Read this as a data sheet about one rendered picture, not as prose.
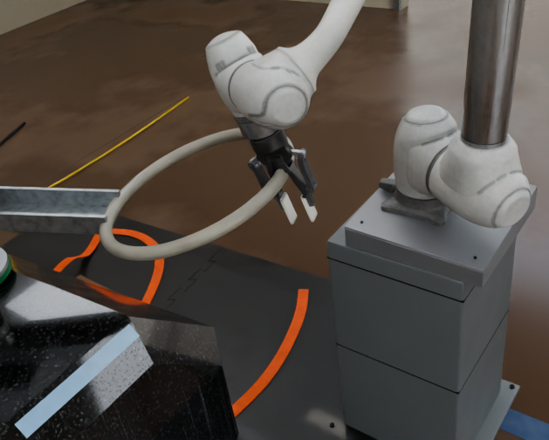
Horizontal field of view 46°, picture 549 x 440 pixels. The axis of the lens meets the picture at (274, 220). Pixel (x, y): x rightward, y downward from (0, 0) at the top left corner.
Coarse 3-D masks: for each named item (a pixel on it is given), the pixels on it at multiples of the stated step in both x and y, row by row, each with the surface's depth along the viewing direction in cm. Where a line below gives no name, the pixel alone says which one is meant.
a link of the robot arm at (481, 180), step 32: (480, 0) 126; (512, 0) 124; (480, 32) 129; (512, 32) 128; (480, 64) 133; (512, 64) 132; (480, 96) 136; (512, 96) 139; (480, 128) 140; (448, 160) 149; (480, 160) 142; (512, 160) 144; (448, 192) 152; (480, 192) 145; (512, 192) 142; (480, 224) 150
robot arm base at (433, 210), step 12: (384, 180) 183; (396, 192) 175; (384, 204) 177; (396, 204) 175; (408, 204) 172; (420, 204) 170; (432, 204) 170; (408, 216) 174; (420, 216) 171; (432, 216) 170; (444, 216) 169
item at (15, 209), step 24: (0, 192) 163; (24, 192) 162; (48, 192) 162; (72, 192) 161; (96, 192) 160; (0, 216) 153; (24, 216) 152; (48, 216) 152; (72, 216) 151; (96, 216) 151
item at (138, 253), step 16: (192, 144) 169; (208, 144) 169; (160, 160) 169; (176, 160) 170; (144, 176) 166; (272, 176) 137; (288, 176) 140; (128, 192) 163; (272, 192) 134; (112, 208) 157; (240, 208) 132; (256, 208) 132; (112, 224) 153; (224, 224) 130; (240, 224) 132; (112, 240) 143; (176, 240) 131; (192, 240) 130; (208, 240) 130; (128, 256) 136; (144, 256) 134; (160, 256) 132
